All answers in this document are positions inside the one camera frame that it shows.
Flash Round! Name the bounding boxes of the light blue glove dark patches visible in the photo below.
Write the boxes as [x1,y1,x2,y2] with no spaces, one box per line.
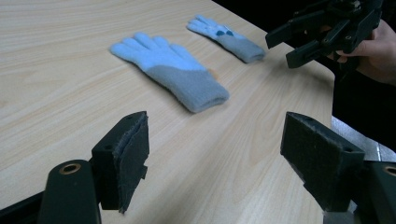
[186,14,266,64]

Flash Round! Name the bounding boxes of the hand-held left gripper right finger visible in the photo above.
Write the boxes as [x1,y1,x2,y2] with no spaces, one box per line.
[279,111,366,213]

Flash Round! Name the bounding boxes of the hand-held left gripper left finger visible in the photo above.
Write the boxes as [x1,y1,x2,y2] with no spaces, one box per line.
[91,110,150,215]

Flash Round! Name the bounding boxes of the large light blue grey glove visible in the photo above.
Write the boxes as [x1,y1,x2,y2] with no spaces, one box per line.
[108,31,231,114]

